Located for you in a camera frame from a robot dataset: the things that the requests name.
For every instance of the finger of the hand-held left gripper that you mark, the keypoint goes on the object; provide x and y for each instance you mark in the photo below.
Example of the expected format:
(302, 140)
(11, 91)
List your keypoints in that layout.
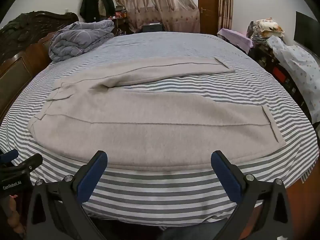
(30, 163)
(8, 156)

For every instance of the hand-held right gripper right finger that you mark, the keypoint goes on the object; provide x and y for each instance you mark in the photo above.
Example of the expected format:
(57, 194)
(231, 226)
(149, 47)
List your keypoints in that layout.
(226, 177)

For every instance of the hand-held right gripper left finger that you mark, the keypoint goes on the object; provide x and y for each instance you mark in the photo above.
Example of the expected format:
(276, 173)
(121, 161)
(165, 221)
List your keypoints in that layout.
(91, 177)

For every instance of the light grey fleece pants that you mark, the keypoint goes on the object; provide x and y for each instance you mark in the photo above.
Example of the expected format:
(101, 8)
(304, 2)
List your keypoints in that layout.
(150, 135)

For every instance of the person's left hand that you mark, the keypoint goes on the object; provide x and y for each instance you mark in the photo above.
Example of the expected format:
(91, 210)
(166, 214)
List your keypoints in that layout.
(11, 217)

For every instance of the person's legs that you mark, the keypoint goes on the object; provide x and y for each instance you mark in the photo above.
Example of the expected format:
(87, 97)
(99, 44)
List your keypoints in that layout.
(190, 232)

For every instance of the dark carved wooden headboard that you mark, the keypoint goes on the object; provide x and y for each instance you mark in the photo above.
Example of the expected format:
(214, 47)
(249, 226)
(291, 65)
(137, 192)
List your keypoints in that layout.
(22, 62)

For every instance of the dark wooden cabinet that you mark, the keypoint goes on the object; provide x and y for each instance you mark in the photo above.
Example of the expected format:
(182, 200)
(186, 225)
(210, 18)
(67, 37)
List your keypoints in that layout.
(270, 62)

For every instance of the folded grey-blue quilt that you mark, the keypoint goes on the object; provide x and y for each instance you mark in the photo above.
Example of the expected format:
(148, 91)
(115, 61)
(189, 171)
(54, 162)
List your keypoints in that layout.
(75, 37)

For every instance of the pale blue spotted cloth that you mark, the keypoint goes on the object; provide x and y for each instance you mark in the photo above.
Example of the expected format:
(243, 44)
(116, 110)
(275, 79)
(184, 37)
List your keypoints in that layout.
(297, 60)

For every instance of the purple cloth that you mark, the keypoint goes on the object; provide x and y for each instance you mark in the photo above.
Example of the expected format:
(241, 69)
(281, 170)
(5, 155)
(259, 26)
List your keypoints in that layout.
(235, 38)

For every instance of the bed with striped sheet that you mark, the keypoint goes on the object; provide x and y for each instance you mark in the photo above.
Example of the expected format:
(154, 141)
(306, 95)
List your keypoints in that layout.
(175, 45)

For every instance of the floral pillow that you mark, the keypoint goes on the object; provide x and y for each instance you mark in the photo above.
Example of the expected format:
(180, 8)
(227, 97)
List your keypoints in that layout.
(270, 27)

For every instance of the black box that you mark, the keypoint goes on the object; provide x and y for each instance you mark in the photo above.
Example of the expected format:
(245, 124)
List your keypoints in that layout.
(152, 28)

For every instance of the black flat screen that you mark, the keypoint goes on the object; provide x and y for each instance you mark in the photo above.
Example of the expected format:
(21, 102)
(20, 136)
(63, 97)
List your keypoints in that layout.
(306, 32)

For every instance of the red clutter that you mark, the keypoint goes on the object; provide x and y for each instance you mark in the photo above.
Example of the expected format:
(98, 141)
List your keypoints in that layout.
(121, 13)

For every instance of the hanging dark coat grey lining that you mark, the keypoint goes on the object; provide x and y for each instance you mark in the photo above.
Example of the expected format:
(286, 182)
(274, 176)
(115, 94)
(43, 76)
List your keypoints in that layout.
(108, 3)

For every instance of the narrow pink patterned curtain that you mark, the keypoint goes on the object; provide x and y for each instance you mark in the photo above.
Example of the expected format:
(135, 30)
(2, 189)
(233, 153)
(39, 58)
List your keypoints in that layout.
(225, 2)

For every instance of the brown wooden door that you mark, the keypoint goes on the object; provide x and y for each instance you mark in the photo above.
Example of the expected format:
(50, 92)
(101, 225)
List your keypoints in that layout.
(208, 0)

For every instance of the wide pink patterned curtain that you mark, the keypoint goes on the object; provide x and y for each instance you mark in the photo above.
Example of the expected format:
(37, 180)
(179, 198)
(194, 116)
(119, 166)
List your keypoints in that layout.
(155, 2)

